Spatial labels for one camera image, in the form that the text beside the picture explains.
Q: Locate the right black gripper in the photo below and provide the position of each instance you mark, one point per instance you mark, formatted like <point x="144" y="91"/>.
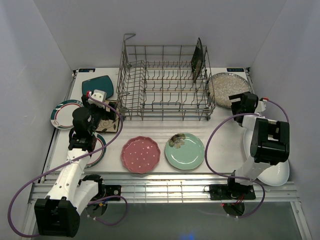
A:
<point x="235" y="103"/>

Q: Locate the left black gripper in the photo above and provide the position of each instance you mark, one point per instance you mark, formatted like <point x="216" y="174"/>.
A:
<point x="106" y="115"/>

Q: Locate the speckled beige round plate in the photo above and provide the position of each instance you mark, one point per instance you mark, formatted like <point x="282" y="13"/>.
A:
<point x="224" y="84"/>

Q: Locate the black square floral plate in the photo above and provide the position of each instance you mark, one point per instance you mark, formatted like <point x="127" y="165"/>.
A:
<point x="197" y="60"/>

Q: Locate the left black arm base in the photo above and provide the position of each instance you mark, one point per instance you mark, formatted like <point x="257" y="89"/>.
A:
<point x="103" y="190"/>

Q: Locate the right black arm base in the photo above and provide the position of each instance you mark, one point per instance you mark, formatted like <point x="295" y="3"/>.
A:
<point x="225" y="192"/>

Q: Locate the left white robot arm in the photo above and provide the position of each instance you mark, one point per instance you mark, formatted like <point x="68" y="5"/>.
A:
<point x="58" y="214"/>

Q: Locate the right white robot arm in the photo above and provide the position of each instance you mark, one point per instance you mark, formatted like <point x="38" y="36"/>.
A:
<point x="270" y="141"/>

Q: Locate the cream square flower plate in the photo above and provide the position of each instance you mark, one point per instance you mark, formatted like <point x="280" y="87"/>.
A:
<point x="111" y="125"/>

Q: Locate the right logo sticker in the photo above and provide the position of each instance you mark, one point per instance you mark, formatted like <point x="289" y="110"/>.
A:
<point x="235" y="70"/>

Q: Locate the logo sticker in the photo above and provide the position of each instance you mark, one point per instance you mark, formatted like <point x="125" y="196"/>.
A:
<point x="235" y="70"/>
<point x="86" y="70"/>

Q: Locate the round plate red teal rim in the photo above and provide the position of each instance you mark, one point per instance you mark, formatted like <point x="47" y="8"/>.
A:
<point x="99" y="155"/>

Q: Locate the teal square plate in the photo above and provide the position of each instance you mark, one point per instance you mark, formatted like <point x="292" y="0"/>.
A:
<point x="102" y="83"/>

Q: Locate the left logo sticker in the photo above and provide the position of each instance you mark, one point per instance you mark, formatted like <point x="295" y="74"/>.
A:
<point x="86" y="70"/>

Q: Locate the pink dotted scalloped plate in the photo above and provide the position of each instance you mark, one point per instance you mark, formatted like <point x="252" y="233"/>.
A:
<point x="140" y="155"/>

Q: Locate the white oval platter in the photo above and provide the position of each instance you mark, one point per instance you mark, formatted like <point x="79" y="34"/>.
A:
<point x="275" y="175"/>

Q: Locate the mint green flower plate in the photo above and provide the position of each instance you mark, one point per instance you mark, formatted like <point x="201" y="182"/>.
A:
<point x="184" y="151"/>

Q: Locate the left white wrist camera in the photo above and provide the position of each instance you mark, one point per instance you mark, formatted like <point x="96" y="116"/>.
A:
<point x="96" y="97"/>

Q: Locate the grey wire dish rack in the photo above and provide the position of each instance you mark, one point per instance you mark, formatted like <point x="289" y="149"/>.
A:
<point x="155" y="81"/>

